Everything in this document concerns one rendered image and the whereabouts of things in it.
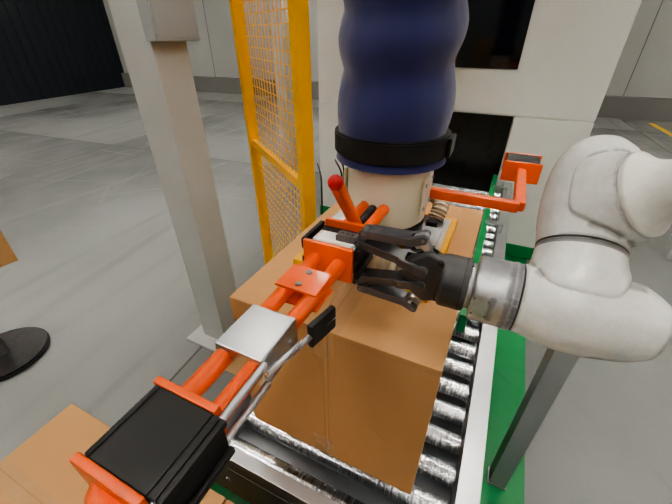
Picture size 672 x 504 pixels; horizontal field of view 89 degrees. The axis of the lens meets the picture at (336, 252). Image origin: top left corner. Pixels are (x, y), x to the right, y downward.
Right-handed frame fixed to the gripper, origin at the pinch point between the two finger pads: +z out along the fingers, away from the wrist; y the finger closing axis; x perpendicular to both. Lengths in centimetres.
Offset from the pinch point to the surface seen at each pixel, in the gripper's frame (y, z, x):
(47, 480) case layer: 66, 64, -35
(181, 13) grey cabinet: -35, 89, 66
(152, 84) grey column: -14, 99, 55
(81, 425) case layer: 66, 71, -22
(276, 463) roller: 65, 14, -7
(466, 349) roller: 66, -26, 54
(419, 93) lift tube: -21.2, -6.3, 17.9
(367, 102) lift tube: -19.6, 1.7, 15.9
